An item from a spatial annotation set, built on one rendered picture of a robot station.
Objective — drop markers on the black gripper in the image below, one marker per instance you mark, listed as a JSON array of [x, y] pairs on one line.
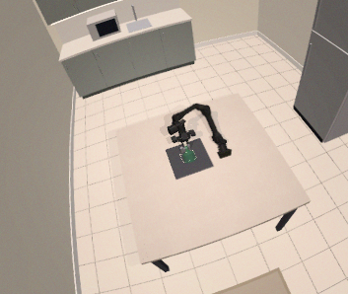
[[175, 139]]

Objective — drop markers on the green glass bottle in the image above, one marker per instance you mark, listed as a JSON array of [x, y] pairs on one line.
[[188, 156]]

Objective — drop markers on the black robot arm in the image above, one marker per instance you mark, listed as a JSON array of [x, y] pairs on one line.
[[178, 124]]

